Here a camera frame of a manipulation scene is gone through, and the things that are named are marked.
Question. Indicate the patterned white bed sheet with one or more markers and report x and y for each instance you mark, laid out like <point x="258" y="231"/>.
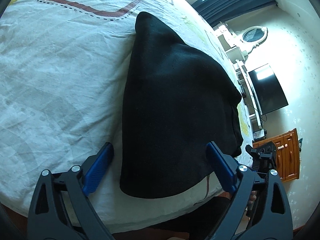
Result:
<point x="63" y="70"/>

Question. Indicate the person's right hand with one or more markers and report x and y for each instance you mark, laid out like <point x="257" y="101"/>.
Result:
<point x="252" y="197"/>

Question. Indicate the oval white framed mirror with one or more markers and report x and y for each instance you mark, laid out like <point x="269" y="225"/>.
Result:
<point x="255" y="34"/>

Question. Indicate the wooden drawer cabinet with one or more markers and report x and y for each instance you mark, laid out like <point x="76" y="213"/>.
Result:
<point x="288" y="154"/>

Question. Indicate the black pants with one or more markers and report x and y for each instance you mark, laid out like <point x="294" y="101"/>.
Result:
<point x="177" y="99"/>

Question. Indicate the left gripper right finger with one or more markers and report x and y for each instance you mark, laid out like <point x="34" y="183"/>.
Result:
<point x="224" y="167"/>

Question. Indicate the black flat television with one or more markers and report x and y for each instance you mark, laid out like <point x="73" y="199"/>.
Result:
<point x="267" y="88"/>

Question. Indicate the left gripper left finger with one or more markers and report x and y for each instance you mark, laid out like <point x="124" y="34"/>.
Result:
<point x="95" y="167"/>

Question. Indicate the white tv stand shelf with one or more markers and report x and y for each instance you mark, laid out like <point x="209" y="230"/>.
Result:
<point x="238" y="51"/>

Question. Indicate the dark blue curtain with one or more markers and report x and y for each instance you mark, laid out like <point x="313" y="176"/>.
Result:
<point x="216" y="11"/>

